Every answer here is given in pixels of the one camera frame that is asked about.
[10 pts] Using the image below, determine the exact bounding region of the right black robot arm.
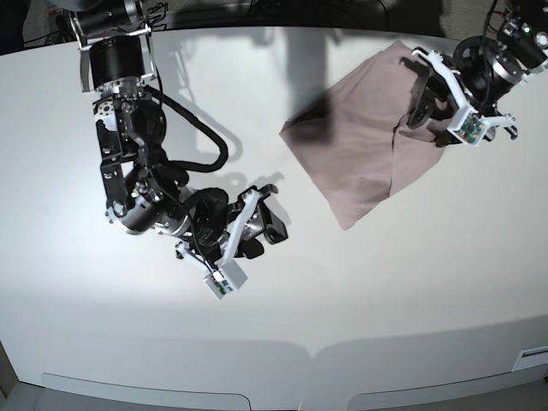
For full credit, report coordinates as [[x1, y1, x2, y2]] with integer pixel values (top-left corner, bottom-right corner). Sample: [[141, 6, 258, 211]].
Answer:
[[65, 1, 288, 274]]

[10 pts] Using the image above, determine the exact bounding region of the pink T-shirt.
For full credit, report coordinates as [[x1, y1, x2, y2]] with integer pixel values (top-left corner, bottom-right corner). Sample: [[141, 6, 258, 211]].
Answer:
[[280, 41, 452, 229]]

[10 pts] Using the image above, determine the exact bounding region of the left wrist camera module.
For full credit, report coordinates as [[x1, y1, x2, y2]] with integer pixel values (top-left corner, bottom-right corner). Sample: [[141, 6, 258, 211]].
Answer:
[[446, 108, 487, 146]]

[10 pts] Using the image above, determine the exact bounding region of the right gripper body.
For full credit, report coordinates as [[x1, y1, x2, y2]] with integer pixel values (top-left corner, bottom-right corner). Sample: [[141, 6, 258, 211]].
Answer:
[[176, 184, 278, 272]]

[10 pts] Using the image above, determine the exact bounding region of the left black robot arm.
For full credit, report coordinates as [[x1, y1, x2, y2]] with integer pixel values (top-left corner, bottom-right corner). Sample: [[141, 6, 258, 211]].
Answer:
[[408, 1, 547, 147]]

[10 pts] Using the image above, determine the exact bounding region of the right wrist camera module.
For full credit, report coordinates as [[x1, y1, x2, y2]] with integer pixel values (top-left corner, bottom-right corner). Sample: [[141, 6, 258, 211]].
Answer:
[[204, 261, 247, 300]]

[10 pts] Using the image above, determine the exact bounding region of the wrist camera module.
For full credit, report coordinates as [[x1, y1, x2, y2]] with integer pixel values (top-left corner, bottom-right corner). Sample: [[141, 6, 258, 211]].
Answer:
[[204, 261, 247, 300], [446, 108, 487, 146]]

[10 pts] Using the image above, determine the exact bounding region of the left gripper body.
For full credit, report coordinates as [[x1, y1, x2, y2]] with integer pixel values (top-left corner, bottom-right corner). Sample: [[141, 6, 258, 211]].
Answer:
[[412, 36, 521, 141]]

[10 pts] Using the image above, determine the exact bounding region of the background cables and equipment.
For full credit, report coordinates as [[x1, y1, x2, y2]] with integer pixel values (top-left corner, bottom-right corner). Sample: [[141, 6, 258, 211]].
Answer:
[[25, 0, 172, 44]]

